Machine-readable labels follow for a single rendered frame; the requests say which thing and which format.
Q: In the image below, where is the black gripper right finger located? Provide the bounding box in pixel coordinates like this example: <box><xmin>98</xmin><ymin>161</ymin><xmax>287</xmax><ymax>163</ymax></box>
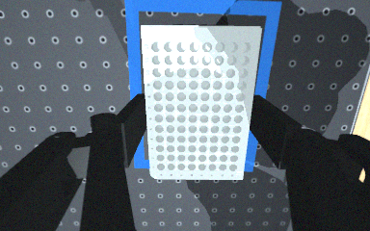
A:
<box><xmin>250</xmin><ymin>94</ymin><xmax>370</xmax><ymax>231</ymax></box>

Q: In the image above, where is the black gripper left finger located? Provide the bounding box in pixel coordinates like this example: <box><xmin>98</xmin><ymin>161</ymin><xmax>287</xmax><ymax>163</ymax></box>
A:
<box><xmin>0</xmin><ymin>93</ymin><xmax>147</xmax><ymax>231</ymax></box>

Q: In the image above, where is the blue tape square outline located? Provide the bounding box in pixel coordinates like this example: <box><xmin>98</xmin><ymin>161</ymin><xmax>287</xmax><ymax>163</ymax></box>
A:
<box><xmin>125</xmin><ymin>0</ymin><xmax>281</xmax><ymax>171</ymax></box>

